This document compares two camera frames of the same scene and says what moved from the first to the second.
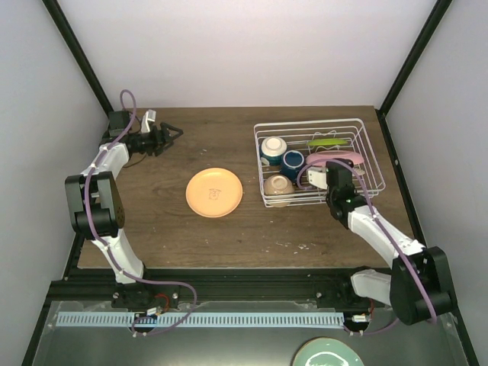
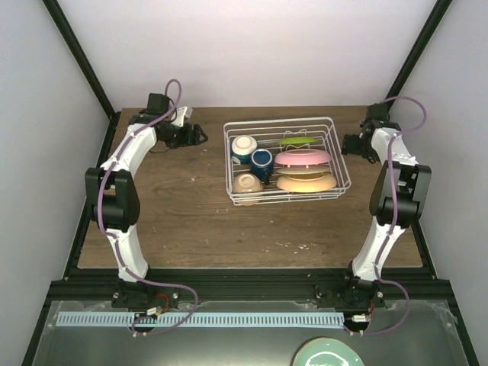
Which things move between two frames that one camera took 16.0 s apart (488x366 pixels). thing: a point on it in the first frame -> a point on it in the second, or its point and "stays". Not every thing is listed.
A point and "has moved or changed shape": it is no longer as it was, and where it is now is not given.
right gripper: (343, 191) -> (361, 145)
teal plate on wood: (328, 351) stays
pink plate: (356, 158) -> (302, 157)
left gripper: (158, 142) -> (193, 141)
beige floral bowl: (278, 185) -> (246, 183)
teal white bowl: (273, 148) -> (242, 147)
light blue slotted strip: (149, 320) stays
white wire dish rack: (286, 149) has moved or changed shape
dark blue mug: (292, 162) -> (262, 165)
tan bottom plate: (213, 192) -> (306, 182)
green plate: (326, 142) -> (297, 140)
